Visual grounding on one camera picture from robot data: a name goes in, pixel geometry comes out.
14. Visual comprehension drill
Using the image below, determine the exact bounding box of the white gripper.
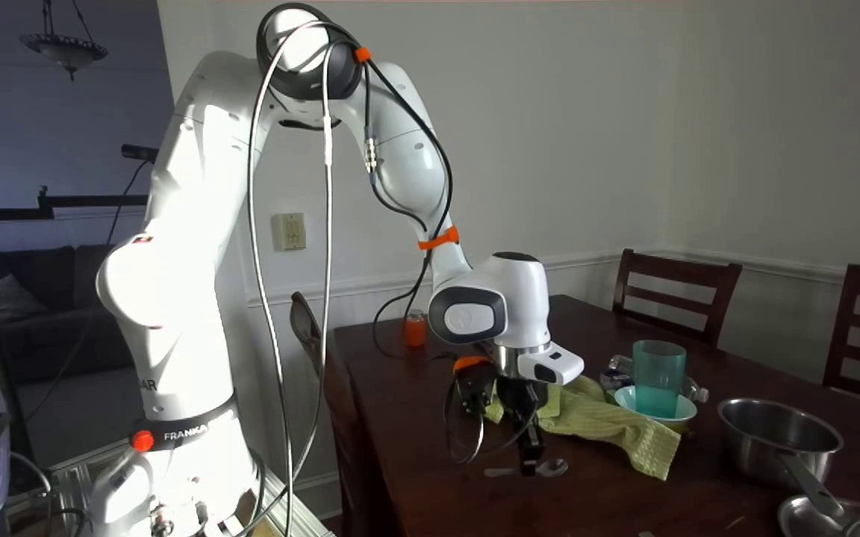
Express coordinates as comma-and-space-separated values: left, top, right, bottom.
495, 344, 585, 478

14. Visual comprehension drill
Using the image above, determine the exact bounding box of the silver spoon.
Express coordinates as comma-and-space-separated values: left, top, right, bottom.
535, 457, 571, 478

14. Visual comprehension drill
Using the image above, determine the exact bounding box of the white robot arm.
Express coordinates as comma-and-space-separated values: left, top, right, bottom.
90, 4, 585, 537

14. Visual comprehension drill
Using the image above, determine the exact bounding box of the light green cloth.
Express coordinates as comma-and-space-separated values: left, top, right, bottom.
526, 375, 682, 481

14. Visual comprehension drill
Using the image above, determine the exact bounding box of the orange juice bottle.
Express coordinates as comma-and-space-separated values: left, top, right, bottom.
404, 313, 429, 351

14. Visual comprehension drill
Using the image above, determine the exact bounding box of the teal plastic cup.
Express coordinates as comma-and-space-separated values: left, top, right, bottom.
634, 341, 688, 393

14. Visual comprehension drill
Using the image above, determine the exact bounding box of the teal small bowl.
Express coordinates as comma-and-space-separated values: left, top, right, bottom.
612, 384, 700, 427

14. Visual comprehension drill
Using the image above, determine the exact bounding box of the steel saucepan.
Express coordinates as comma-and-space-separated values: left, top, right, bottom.
718, 398, 844, 515

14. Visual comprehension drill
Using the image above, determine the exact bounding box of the steel pan lid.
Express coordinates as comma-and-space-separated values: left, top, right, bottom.
777, 495, 860, 537

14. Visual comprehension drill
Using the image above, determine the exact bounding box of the hanging ceiling lamp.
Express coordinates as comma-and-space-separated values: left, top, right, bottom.
22, 0, 107, 77

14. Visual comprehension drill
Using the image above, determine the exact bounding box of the white wall switch plate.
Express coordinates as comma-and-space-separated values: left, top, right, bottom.
271, 213, 307, 250

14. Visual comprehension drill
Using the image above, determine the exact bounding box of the black camera on stand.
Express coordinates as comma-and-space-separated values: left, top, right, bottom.
119, 143, 158, 163

